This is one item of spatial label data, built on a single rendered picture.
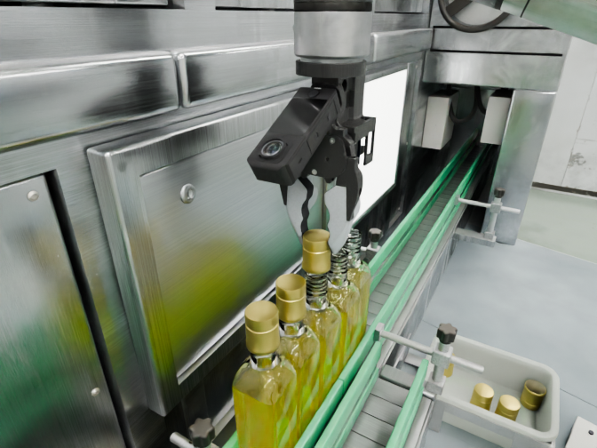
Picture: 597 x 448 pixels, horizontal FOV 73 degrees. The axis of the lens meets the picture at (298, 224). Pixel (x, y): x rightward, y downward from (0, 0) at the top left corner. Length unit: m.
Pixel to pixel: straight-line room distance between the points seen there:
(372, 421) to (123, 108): 0.54
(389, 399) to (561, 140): 3.68
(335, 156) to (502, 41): 1.00
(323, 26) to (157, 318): 0.35
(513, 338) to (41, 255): 0.98
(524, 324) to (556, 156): 3.19
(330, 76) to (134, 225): 0.24
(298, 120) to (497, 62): 1.03
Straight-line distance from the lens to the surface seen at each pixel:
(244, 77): 0.54
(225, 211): 0.53
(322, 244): 0.47
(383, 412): 0.71
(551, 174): 4.30
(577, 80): 4.14
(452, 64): 1.39
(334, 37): 0.40
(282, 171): 0.36
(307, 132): 0.38
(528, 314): 1.21
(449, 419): 0.84
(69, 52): 0.41
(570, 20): 0.50
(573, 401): 1.03
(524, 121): 1.39
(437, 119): 1.54
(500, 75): 1.37
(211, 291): 0.56
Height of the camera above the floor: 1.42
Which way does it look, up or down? 27 degrees down
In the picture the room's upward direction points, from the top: straight up
